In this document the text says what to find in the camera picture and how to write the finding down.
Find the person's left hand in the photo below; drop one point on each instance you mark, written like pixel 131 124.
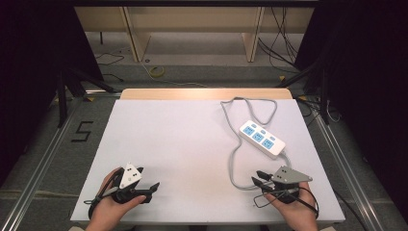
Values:
pixel 107 211

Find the white table cover sheet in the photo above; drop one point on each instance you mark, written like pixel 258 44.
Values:
pixel 176 144

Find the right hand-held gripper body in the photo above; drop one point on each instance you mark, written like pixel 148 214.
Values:
pixel 290 175

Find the white power strip blue sockets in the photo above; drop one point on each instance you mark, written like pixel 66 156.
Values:
pixel 261 138

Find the yellow tape roll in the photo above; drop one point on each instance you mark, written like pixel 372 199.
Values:
pixel 157 71

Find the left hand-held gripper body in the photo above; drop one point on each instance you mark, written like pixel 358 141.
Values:
pixel 129 177

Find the aluminium floor rail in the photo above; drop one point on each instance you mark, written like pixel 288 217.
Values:
pixel 349 173
pixel 38 166

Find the dark curtain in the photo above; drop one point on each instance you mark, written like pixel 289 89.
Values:
pixel 38 64
pixel 369 80

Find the person's right hand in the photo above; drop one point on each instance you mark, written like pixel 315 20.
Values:
pixel 296 213

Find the black metal stand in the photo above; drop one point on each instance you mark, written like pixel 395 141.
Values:
pixel 324 96
pixel 62 96

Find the beige wooden bench frame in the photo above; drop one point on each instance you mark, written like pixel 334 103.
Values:
pixel 192 19

